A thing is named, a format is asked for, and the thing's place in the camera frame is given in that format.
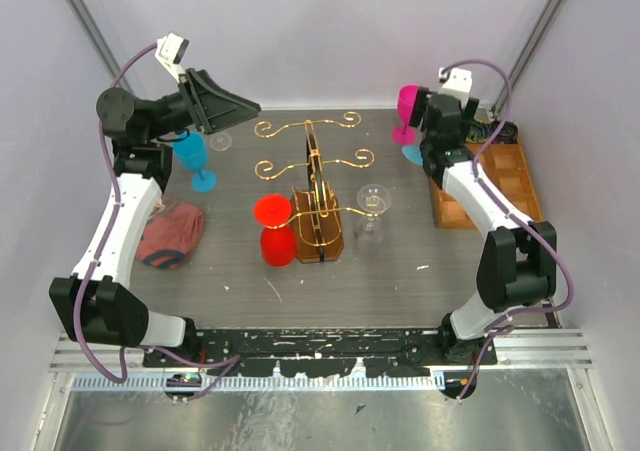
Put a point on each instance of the red wine glass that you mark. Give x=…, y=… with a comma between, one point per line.
x=277, y=241

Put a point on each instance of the folded red t-shirt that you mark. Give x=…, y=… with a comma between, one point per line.
x=171, y=234

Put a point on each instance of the light blue wine glass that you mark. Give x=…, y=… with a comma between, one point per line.
x=191, y=151
x=413, y=154

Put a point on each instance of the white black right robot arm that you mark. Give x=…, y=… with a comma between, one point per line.
x=516, y=270

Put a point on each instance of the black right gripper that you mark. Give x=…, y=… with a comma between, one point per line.
x=419, y=108

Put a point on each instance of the gold wire wine glass rack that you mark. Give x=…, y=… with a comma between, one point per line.
x=316, y=217

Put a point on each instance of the aluminium corner post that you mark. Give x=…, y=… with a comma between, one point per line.
x=535, y=38
x=91, y=29

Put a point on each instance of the wooden compartment tray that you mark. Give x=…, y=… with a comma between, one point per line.
x=507, y=167

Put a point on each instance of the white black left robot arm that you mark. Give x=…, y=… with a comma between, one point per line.
x=94, y=303

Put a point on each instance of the left aluminium corner post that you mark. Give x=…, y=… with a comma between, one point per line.
x=91, y=29

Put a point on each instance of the clear front wine glass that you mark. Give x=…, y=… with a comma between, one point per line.
x=373, y=200

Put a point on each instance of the aluminium front rail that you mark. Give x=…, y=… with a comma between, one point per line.
x=528, y=349

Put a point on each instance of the pink wine glass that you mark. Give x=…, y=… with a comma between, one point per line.
x=404, y=134

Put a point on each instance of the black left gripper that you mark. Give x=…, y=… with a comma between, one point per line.
x=211, y=108

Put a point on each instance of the dark rubber bands pile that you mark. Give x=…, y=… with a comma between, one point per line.
x=481, y=131

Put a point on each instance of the right aluminium corner post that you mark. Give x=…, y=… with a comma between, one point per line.
x=535, y=38

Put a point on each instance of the clear wine glass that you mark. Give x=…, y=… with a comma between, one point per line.
x=373, y=200
x=220, y=141

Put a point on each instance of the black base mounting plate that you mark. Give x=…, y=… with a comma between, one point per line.
x=325, y=352

